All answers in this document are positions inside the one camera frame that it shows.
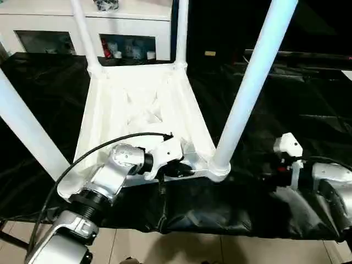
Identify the white plastic table top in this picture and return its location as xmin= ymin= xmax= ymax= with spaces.
xmin=57 ymin=62 xmax=232 ymax=204

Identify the black work surface mat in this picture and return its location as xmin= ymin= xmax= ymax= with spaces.
xmin=0 ymin=51 xmax=352 ymax=240

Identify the white glass door cabinet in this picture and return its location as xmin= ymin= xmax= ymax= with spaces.
xmin=0 ymin=0 xmax=173 ymax=61

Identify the dark patterned object on cabinet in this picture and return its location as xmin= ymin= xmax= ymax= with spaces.
xmin=92 ymin=0 xmax=121 ymax=11

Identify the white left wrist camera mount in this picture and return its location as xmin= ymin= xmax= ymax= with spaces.
xmin=145 ymin=134 xmax=184 ymax=182

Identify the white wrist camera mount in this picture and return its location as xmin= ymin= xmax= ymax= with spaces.
xmin=273 ymin=133 xmax=305 ymax=190
xmin=145 ymin=134 xmax=184 ymax=182

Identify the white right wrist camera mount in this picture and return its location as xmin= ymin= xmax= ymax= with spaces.
xmin=273 ymin=133 xmax=305 ymax=190

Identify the black left wrist camera cable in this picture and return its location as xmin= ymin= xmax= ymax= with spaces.
xmin=27 ymin=131 xmax=174 ymax=248

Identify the black metal frame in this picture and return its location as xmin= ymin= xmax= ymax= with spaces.
xmin=244 ymin=49 xmax=352 ymax=65

